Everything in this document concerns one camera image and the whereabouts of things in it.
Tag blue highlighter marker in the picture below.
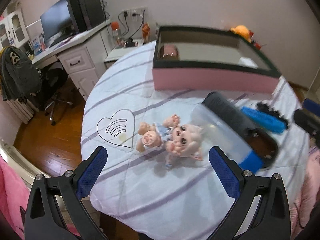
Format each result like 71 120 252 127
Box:
241 107 287 134

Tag black tv remote control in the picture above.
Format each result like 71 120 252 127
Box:
202 92 278 172

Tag white usb wall charger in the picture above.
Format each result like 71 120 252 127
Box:
238 57 258 69

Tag clear tube blue cap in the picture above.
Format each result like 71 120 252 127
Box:
191 104 263 173

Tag pink pig-eared doll figure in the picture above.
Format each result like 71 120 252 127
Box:
136 114 203 170

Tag rose gold metal canister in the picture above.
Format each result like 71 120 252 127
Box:
158 44 180 60

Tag pink bedding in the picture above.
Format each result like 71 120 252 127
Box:
1 157 30 239

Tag white striped quilt cover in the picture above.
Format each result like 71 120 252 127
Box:
80 40 312 240

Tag red cartoon storage box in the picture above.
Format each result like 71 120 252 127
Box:
249 30 261 50

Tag orange octopus plush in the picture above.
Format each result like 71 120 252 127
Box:
230 25 253 43

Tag black office chair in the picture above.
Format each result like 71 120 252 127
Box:
34 65 73 126

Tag dark jacket on chair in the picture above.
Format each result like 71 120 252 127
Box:
1 46 42 102

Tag pink black tray box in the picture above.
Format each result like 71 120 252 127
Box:
152 25 281 94

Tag white computer desk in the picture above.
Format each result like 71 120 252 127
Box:
33 20 114 100

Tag low black white cabinet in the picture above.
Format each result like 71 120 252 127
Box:
104 39 144 69

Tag orange-lid glass bottle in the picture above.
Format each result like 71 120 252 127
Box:
111 21 124 48

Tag black cylindrical bluetooth speaker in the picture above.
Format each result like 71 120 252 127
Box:
124 38 138 48

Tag white glass-door cabinet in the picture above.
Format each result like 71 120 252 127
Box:
0 9 29 49

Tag black computer monitor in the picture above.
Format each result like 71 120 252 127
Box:
40 0 72 40

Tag orange snack bag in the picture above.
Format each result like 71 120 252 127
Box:
142 22 151 43

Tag black pc tower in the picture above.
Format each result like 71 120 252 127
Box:
67 0 105 34

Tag white wall power outlet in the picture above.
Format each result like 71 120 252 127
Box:
121 7 148 18

